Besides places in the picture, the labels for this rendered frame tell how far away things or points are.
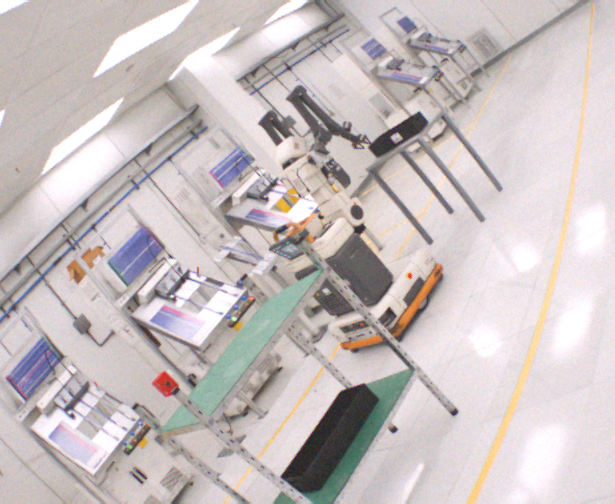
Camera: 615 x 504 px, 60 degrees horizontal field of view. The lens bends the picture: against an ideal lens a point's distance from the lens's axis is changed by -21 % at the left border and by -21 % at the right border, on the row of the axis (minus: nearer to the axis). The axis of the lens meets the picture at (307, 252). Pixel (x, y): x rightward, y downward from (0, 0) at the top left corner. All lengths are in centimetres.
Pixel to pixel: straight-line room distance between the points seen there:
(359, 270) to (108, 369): 328
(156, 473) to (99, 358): 211
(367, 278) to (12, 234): 396
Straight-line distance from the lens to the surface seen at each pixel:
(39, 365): 468
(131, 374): 658
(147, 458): 469
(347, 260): 401
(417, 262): 429
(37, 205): 685
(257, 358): 230
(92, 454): 429
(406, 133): 482
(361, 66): 879
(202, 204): 603
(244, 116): 801
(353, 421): 269
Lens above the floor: 148
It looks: 10 degrees down
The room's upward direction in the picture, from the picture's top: 42 degrees counter-clockwise
